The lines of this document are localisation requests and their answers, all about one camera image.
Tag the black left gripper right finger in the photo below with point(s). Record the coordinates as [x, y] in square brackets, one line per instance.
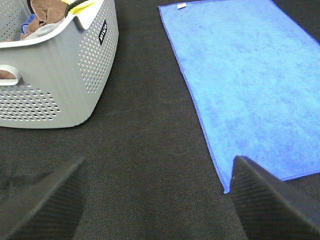
[270, 209]

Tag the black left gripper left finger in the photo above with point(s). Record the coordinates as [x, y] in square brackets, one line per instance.
[52, 206]

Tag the blue microfiber towel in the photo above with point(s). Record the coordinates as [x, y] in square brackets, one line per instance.
[254, 77]

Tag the grey perforated laundry basket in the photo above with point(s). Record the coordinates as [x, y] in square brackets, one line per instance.
[57, 79]

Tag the grey towel in basket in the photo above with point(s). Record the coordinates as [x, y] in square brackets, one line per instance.
[35, 30]

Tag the blue cloth in basket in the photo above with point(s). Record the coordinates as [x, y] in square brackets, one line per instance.
[30, 19]

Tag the brown towel in basket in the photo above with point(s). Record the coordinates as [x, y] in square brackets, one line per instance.
[48, 11]

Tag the yellow towel in basket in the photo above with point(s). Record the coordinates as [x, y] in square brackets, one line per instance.
[77, 6]

